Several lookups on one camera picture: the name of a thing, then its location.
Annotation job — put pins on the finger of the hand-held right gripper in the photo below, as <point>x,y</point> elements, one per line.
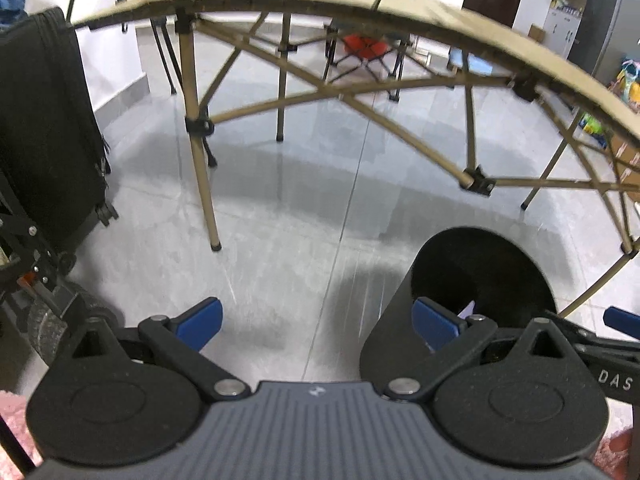
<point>622,319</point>
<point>600,347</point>

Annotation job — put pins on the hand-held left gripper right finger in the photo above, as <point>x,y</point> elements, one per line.
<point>434,325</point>

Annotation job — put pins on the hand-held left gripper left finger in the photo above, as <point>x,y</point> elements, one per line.
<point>200,324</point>

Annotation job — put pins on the black trash bin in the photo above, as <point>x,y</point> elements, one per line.
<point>385,330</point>

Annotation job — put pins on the black folding cart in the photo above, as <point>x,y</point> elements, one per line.
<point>47,325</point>

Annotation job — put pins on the large cardboard box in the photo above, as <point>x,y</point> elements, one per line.
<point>627,160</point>

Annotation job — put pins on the green plastic bag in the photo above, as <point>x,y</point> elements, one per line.
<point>592,124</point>

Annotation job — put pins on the pink fleece clothing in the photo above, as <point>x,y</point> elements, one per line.
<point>10,410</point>

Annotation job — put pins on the black suitcase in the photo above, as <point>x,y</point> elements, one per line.
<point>45,135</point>

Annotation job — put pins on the blue pet water dispenser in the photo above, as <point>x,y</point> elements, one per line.
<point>472,62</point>

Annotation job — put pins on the white base cabinet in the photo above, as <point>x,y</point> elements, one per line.
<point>557,35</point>

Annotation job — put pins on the small cardboard box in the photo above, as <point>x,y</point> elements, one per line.
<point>536,33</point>

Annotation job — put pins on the grey refrigerator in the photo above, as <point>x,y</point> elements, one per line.
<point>610,20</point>

